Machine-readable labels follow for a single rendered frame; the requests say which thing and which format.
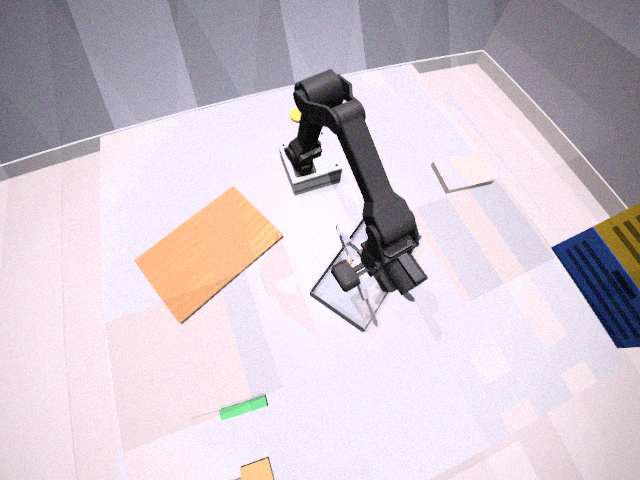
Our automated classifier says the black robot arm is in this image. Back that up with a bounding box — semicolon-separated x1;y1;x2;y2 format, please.
283;69;428;295

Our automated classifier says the light wooden board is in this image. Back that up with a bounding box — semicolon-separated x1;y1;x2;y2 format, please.
134;187;283;324

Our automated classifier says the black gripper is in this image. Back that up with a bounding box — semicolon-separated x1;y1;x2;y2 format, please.
331;240;382;292

